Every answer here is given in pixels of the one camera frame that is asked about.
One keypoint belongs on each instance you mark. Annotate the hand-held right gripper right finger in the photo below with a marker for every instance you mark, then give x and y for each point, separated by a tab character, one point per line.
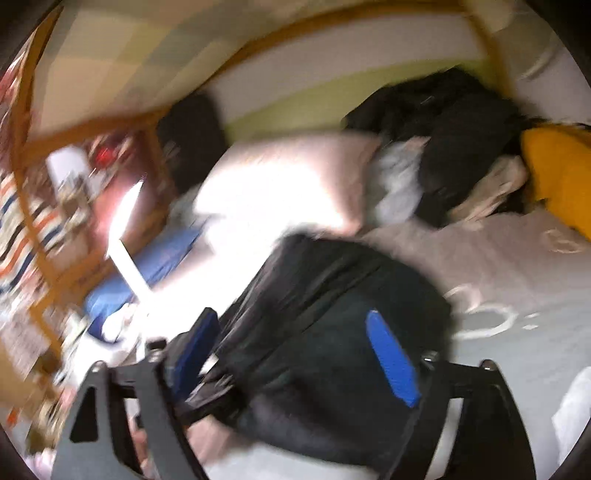
392	360

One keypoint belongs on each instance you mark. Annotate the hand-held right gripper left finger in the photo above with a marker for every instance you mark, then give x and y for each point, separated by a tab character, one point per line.
194	350

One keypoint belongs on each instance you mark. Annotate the black puffer jacket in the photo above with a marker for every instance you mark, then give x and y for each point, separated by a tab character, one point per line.
323	300

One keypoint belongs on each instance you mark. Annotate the white folded clothes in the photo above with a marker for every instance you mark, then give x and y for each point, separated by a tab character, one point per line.
115	332

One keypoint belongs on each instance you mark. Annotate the blue pillow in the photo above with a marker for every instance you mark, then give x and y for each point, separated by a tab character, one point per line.
152	267

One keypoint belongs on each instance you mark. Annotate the white desk lamp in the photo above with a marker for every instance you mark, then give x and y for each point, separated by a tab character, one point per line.
131	272

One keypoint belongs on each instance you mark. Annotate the grey bed sheet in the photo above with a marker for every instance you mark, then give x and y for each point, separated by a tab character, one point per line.
508	286

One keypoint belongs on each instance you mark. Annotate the pink pillow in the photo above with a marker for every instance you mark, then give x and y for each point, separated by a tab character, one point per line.
277	184

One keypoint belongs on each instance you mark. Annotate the white cloth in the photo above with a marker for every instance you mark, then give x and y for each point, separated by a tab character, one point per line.
575	415

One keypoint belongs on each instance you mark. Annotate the cluttered shelf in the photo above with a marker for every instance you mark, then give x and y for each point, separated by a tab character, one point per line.
69	194

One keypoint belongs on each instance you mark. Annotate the cream garment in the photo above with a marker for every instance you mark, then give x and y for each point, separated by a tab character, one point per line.
498	184

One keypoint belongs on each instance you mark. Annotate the striped cloth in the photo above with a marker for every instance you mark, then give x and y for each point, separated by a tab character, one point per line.
18	240

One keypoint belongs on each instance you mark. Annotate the black printed cushion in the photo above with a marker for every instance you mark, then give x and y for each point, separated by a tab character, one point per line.
194	138

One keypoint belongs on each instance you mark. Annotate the red item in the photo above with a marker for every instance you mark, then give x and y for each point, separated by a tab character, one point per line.
104	154

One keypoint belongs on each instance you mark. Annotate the black coat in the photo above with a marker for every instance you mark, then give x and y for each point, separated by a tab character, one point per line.
461	138

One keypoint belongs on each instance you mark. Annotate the yellow pillow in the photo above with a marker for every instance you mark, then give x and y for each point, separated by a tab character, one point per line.
563	175

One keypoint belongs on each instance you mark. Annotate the checkered bunk mattress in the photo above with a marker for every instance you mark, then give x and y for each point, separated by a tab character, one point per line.
138	55

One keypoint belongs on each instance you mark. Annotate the wooden bunk bed frame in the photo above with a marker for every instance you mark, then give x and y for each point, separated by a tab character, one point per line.
496	60

